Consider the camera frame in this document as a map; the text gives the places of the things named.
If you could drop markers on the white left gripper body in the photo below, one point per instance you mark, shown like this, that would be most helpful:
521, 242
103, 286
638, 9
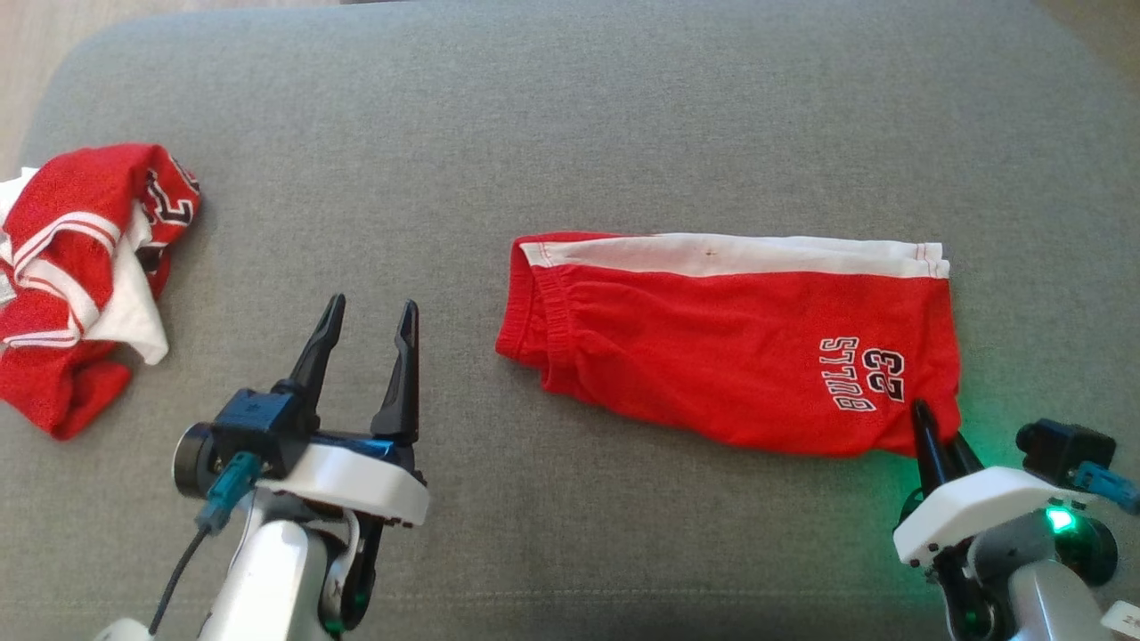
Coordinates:
356, 485

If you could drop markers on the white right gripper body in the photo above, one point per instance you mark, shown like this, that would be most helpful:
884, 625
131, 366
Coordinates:
971, 503

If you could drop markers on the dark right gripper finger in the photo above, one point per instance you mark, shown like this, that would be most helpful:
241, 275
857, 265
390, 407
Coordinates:
964, 458
928, 454

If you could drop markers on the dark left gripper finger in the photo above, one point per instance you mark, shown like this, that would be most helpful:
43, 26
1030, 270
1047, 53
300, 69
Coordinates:
403, 392
321, 356

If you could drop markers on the red basketball shorts white stripe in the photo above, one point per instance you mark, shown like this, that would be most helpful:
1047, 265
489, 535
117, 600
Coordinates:
712, 356

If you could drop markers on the red jersey white sleeves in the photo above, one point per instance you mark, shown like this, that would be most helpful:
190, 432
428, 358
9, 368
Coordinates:
62, 267

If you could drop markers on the grey and yellow sofa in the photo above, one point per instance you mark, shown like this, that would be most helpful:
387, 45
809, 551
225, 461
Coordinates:
623, 107

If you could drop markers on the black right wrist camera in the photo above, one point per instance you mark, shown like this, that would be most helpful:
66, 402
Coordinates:
1060, 445

